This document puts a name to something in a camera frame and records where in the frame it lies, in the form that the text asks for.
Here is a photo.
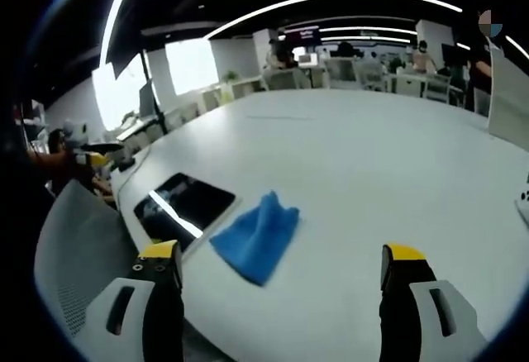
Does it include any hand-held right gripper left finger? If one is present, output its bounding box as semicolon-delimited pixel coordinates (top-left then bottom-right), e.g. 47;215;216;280
75;239;185;362

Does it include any black tablet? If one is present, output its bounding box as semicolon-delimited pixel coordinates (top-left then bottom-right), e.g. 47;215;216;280
132;172;241;260

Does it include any white mesh office chair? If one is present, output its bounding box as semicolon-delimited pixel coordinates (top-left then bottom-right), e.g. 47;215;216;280
33;179;144;345

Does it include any white partition panel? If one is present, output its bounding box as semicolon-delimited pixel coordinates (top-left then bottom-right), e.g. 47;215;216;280
485;36;529;141

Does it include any white device with black dots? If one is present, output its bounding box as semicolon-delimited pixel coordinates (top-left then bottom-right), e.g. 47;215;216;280
513;174;529;226

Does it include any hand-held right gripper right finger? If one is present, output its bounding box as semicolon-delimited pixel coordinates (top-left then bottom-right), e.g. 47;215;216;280
378;243;488;362

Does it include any blue cleaning cloth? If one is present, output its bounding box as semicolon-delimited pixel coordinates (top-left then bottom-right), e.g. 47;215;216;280
209;190;301;288

